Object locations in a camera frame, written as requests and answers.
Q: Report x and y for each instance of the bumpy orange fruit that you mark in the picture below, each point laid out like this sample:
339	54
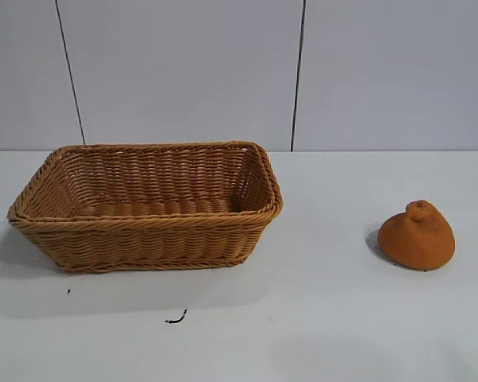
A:
416	242

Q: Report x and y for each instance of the brown woven wicker basket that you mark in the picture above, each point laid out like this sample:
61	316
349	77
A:
143	235

